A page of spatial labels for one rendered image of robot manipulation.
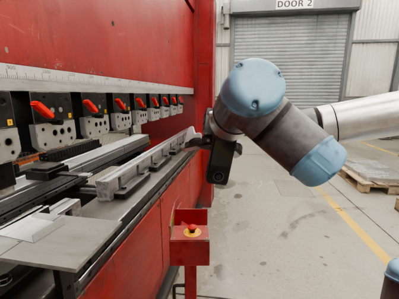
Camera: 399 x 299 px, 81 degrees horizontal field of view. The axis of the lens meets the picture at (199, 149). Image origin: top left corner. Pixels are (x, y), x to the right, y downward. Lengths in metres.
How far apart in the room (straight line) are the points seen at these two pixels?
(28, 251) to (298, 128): 0.59
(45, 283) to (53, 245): 0.14
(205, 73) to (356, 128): 2.25
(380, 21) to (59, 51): 8.80
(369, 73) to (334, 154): 8.57
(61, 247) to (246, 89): 0.52
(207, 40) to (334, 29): 6.26
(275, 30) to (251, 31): 0.71
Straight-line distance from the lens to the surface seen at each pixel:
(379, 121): 0.48
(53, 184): 1.24
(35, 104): 0.72
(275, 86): 0.31
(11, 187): 0.79
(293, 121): 0.32
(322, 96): 8.33
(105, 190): 1.10
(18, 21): 0.78
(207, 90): 2.61
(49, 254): 0.63
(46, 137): 0.79
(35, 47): 0.80
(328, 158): 0.34
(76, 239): 0.65
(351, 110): 0.47
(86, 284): 0.89
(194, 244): 0.99
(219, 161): 0.47
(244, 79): 0.30
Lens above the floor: 1.33
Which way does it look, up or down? 13 degrees down
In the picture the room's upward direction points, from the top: straight up
